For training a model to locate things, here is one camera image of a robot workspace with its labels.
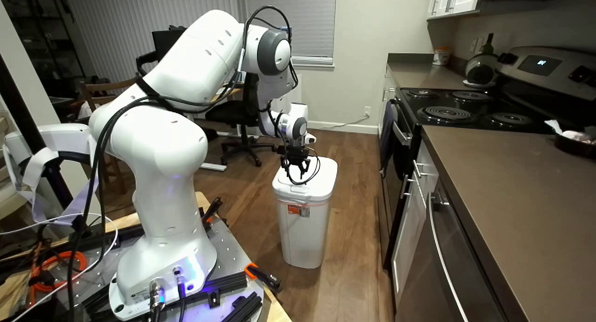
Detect dark bowl with cloth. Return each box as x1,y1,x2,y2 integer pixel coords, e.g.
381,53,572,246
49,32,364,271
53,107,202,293
544,119,596,160

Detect white drawer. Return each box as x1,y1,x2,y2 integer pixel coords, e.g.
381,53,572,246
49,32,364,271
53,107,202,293
413,141,440,206

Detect wooden chair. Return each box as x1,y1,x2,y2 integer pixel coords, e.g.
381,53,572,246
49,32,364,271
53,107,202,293
78,76,141,195

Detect white trash bin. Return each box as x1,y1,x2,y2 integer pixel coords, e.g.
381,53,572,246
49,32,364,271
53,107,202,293
272,156,339,269

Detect white upper cabinets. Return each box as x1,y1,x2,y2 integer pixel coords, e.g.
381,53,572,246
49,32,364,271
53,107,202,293
427,0,480,20

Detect orange cable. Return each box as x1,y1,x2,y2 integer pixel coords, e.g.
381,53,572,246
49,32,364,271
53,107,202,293
27,250,89,307

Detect dishwasher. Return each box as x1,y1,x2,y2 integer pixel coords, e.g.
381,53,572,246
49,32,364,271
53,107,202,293
394,181,509,322

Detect window with white blind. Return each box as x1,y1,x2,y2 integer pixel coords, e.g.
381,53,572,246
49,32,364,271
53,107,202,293
243,0,338,71

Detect black electric stove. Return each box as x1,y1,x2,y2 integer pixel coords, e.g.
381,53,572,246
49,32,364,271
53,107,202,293
378,46,596,272

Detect dark towel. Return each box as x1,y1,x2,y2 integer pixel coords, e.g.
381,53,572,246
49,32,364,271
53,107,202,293
379,101,397,172

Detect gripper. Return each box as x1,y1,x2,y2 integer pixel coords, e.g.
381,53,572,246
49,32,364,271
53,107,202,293
278,144,312,178

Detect dark shelf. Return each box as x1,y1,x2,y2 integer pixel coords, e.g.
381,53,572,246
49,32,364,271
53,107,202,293
8,0,86,82

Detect silver kettle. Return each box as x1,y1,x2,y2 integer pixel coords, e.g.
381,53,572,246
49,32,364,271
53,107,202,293
462,53,501,89

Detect oven door handle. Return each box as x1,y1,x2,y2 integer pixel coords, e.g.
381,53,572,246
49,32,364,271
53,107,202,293
390,103,413,148

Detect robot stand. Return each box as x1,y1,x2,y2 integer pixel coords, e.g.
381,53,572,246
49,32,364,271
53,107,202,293
0,192,294,322

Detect black monitor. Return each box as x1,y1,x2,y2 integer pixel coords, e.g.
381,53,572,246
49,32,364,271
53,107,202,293
151,27,188,62

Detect black office chair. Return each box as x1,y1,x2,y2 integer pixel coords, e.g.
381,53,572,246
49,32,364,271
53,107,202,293
204,72,281,168

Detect dishwasher handle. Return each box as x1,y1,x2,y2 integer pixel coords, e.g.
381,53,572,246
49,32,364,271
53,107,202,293
427,192,470,322

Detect white trash bin lid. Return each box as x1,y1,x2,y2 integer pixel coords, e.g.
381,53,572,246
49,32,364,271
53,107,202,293
272,156,339,205

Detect white wall cable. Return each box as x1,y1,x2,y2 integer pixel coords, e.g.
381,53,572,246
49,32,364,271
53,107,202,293
308,114,369,129

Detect orange and black clamp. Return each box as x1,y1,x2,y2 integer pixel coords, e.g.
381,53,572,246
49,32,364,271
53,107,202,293
244,262,283,293
199,197,224,226

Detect oven door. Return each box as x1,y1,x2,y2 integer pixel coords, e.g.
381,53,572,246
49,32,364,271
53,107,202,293
379,101,422,271

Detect white wrapped frame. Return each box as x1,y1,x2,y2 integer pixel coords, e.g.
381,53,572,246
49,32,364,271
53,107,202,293
2,123,101,226

